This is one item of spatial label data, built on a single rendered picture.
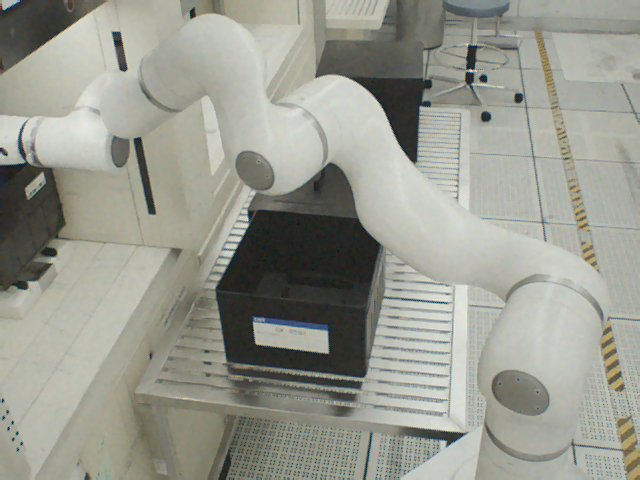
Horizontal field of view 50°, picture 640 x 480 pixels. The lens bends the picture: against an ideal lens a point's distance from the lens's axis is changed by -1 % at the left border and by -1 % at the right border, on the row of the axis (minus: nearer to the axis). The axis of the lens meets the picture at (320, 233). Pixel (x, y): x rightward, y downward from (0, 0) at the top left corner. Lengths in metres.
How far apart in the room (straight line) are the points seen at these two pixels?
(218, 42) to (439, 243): 0.36
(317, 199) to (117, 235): 0.45
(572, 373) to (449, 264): 0.18
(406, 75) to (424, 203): 1.06
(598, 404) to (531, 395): 1.61
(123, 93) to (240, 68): 0.22
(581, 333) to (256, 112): 0.44
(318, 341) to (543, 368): 0.57
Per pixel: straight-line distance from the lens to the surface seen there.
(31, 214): 1.39
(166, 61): 0.93
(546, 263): 0.90
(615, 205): 3.39
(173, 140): 1.34
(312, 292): 1.49
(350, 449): 2.17
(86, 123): 1.18
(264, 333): 1.29
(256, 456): 2.18
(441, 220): 0.83
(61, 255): 1.48
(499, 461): 1.01
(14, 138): 1.24
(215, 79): 0.88
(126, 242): 1.52
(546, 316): 0.83
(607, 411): 2.40
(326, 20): 2.90
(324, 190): 1.64
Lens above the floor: 1.71
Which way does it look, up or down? 35 degrees down
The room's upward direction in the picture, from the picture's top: 2 degrees counter-clockwise
